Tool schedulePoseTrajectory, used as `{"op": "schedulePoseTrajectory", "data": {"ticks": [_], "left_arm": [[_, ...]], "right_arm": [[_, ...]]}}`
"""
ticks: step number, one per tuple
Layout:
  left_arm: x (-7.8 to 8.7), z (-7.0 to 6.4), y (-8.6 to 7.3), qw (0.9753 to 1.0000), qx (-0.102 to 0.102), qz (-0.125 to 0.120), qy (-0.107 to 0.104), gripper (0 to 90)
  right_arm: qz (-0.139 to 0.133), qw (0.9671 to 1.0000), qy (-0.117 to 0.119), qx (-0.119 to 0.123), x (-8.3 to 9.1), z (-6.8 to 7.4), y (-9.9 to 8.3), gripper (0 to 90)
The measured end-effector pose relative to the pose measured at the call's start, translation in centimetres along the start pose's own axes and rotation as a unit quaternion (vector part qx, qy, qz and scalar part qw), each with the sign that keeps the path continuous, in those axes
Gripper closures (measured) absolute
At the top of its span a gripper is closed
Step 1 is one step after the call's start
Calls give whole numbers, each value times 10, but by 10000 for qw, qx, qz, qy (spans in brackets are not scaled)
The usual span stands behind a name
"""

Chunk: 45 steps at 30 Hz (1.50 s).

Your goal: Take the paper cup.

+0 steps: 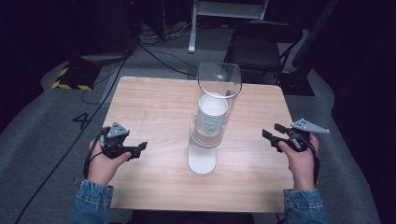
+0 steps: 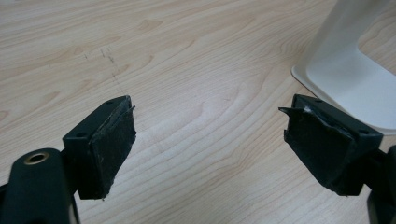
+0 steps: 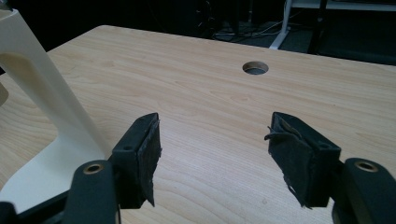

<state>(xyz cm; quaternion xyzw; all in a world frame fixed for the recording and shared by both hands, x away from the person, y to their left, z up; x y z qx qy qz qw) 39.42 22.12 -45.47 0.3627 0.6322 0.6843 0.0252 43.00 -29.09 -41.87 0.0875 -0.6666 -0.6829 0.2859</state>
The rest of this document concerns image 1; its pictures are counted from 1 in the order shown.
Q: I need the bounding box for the black chair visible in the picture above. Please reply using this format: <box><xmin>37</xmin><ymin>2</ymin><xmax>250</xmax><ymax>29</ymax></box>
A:
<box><xmin>223</xmin><ymin>20</ymin><xmax>304</xmax><ymax>86</ymax></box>

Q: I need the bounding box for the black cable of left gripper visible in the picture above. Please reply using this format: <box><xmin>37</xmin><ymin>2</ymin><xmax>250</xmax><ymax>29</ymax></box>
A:
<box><xmin>82</xmin><ymin>130</ymin><xmax>105</xmax><ymax>180</ymax></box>

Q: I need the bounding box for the person's right hand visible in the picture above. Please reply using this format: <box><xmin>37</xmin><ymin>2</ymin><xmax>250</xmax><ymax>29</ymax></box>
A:
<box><xmin>277</xmin><ymin>133</ymin><xmax>320</xmax><ymax>191</ymax></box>

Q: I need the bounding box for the white metal stand frame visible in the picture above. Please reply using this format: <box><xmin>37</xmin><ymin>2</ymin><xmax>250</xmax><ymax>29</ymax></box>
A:
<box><xmin>187</xmin><ymin>0</ymin><xmax>271</xmax><ymax>55</ymax></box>

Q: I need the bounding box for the clear tube cup dispenser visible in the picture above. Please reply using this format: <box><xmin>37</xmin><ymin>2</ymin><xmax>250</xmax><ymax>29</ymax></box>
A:
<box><xmin>187</xmin><ymin>61</ymin><xmax>243</xmax><ymax>176</ymax></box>

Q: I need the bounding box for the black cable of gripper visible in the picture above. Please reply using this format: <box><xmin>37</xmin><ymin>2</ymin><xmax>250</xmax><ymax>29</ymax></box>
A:
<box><xmin>306</xmin><ymin>135</ymin><xmax>321</xmax><ymax>189</ymax></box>
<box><xmin>82</xmin><ymin>130</ymin><xmax>105</xmax><ymax>180</ymax></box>

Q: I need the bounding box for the black slanted stand with base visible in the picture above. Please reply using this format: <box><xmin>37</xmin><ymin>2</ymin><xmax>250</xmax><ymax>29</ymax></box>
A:
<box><xmin>276</xmin><ymin>0</ymin><xmax>341</xmax><ymax>97</ymax></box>

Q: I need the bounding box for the stack of white paper cups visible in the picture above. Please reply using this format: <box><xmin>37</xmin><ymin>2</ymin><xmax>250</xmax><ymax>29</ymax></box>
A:
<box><xmin>194</xmin><ymin>92</ymin><xmax>230</xmax><ymax>136</ymax></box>

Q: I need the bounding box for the bundle of floor cables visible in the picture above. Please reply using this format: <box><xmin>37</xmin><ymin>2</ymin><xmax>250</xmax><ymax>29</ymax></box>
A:
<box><xmin>136</xmin><ymin>21</ymin><xmax>200</xmax><ymax>78</ymax></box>

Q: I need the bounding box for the black yellow striped base plate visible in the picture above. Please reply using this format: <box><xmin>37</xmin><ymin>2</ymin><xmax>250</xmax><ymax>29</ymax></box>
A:
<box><xmin>50</xmin><ymin>63</ymin><xmax>103</xmax><ymax>91</ymax></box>

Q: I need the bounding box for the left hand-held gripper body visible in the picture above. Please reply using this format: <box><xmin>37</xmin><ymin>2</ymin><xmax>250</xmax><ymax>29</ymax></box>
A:
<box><xmin>100</xmin><ymin>121</ymin><xmax>140</xmax><ymax>161</ymax></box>

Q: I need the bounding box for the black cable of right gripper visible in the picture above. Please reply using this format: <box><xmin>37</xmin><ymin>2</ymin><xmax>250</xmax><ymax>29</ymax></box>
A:
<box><xmin>306</xmin><ymin>135</ymin><xmax>321</xmax><ymax>189</ymax></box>

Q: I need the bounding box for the long black floor cable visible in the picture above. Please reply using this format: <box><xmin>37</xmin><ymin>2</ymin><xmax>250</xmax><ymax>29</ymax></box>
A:
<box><xmin>14</xmin><ymin>46</ymin><xmax>134</xmax><ymax>224</ymax></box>

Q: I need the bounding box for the person's left hand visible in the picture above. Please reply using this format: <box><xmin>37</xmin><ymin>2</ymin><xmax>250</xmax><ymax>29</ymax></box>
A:
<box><xmin>86</xmin><ymin>137</ymin><xmax>133</xmax><ymax>187</ymax></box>

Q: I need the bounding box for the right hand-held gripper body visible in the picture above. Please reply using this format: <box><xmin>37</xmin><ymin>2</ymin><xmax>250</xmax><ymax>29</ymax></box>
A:
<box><xmin>278</xmin><ymin>118</ymin><xmax>331</xmax><ymax>154</ymax></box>

